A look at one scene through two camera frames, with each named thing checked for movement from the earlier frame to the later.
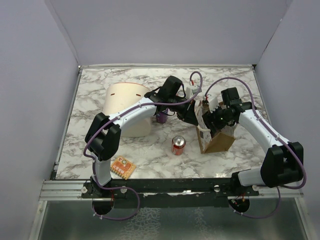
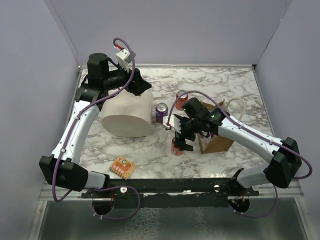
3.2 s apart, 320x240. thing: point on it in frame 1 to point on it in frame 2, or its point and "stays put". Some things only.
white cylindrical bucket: x=119 y=95 stays put
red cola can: x=178 y=143 stays put
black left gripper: x=189 y=116 to x=138 y=84
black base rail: x=168 y=193 stays put
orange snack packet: x=123 y=167 stays put
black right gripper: x=209 y=117 to x=180 y=138
